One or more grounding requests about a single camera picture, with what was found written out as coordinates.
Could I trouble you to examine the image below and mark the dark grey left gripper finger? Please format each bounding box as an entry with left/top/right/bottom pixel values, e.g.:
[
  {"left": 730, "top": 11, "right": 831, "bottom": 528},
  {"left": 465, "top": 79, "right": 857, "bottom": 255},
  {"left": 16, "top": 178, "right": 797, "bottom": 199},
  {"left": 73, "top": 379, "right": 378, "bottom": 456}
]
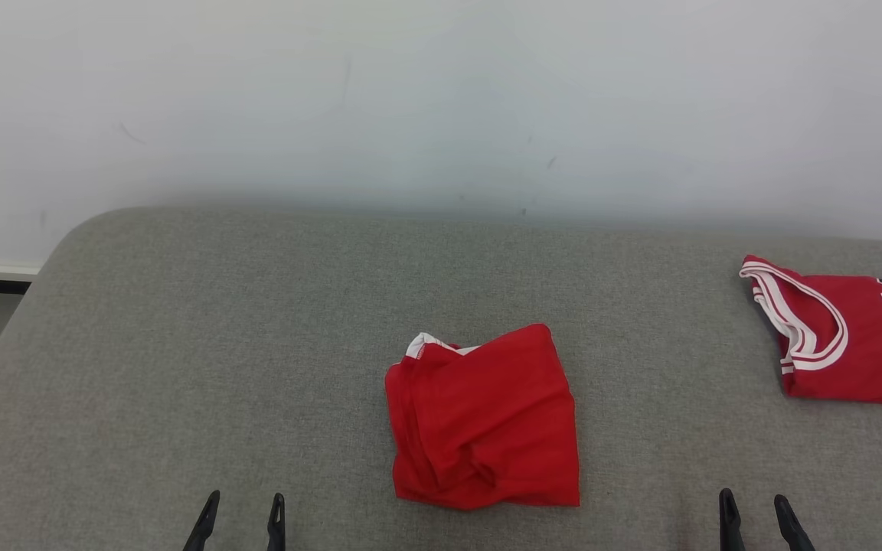
[
  {"left": 183, "top": 490, "right": 222, "bottom": 551},
  {"left": 266, "top": 492, "right": 287, "bottom": 551}
]

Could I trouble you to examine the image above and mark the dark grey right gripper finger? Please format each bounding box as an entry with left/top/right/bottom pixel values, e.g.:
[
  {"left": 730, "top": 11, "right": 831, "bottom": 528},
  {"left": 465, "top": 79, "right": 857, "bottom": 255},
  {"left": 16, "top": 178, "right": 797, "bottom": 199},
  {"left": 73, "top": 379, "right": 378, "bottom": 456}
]
[
  {"left": 719, "top": 487, "right": 746, "bottom": 551},
  {"left": 773, "top": 494, "right": 818, "bottom": 551}
]

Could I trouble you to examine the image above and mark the red basketball jersey white trim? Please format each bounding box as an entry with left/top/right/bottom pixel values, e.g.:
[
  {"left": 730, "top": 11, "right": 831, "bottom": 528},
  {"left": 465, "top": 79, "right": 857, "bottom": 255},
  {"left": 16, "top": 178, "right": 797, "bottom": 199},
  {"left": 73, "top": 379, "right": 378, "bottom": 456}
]
[{"left": 740, "top": 255, "right": 882, "bottom": 409}]

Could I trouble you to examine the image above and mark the red shorts white stripe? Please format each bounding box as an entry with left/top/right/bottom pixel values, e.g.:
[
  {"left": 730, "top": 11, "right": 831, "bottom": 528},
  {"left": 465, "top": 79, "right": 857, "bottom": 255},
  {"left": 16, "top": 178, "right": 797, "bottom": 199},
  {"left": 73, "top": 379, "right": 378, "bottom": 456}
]
[{"left": 384, "top": 323, "right": 581, "bottom": 511}]

